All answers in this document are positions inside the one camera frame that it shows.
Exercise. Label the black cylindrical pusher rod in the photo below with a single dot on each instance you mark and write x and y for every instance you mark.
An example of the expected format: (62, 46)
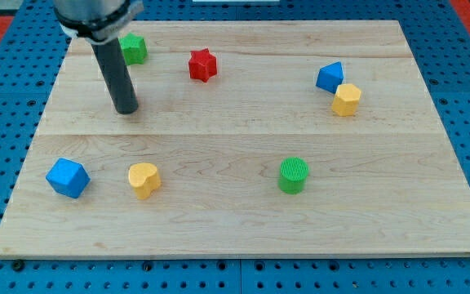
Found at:
(116, 76)

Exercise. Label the yellow heart block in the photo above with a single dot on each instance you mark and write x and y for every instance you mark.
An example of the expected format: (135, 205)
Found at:
(144, 178)

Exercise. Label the yellow hexagon block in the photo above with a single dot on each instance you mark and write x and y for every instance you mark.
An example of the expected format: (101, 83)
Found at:
(346, 100)

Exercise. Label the green cylinder block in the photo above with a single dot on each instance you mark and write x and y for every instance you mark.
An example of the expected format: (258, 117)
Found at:
(293, 174)

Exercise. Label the light wooden board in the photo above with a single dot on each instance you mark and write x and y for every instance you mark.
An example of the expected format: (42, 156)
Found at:
(382, 183)

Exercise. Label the red star block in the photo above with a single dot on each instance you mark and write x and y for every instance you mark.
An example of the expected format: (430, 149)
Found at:
(202, 65)

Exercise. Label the blue cube block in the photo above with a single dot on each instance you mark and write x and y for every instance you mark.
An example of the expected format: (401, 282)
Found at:
(68, 178)

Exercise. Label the green star block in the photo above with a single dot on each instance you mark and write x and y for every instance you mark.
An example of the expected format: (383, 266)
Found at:
(134, 49)

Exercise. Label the blue triangle block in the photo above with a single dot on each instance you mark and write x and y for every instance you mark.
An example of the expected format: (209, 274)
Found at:
(330, 77)

